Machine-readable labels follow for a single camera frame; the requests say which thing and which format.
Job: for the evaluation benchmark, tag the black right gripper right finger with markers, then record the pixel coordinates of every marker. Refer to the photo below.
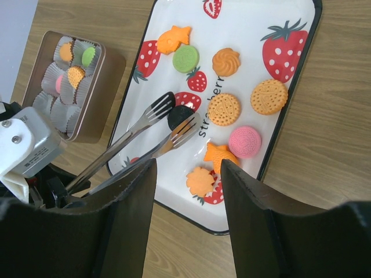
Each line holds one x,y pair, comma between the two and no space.
273,235

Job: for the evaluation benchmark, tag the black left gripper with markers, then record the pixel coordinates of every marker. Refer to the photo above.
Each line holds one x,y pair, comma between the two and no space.
48,189

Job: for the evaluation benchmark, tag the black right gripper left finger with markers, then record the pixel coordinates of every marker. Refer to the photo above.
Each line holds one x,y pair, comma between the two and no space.
105,235

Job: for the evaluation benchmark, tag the orange flower cookie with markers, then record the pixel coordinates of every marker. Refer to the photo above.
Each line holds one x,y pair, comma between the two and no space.
200,182

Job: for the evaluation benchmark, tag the pink sandwich cookie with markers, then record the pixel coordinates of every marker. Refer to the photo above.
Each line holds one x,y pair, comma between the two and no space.
244,142
58,84

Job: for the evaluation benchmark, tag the round biscuit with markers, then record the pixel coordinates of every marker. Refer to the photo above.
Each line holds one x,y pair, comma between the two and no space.
75,75
224,109

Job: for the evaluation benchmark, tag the metal serving tongs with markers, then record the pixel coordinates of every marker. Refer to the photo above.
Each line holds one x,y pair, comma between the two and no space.
152,115

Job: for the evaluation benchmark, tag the orange fish cookie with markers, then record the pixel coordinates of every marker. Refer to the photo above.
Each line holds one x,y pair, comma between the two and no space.
216,154
171,40
65,52

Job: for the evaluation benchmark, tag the black sandwich cookie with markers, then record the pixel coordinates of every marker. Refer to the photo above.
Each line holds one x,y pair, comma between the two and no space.
177,115

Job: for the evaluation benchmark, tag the orange swirl cookie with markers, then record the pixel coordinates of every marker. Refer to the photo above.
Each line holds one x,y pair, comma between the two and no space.
226,62

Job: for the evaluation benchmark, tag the green round cookie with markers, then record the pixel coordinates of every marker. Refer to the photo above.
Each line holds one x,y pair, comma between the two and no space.
185,58
88,56

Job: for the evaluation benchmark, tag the orange chocolate chip cookie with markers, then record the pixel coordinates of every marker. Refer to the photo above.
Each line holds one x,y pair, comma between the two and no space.
180,135

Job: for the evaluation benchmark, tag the gold cookie tin box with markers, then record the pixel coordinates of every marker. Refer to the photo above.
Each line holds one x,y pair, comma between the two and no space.
80,114

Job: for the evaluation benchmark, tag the round biscuit right edge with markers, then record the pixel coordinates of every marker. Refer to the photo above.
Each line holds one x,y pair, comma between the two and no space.
269,97

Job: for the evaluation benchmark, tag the white strawberry tray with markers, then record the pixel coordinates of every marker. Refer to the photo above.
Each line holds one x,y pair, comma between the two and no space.
273,39

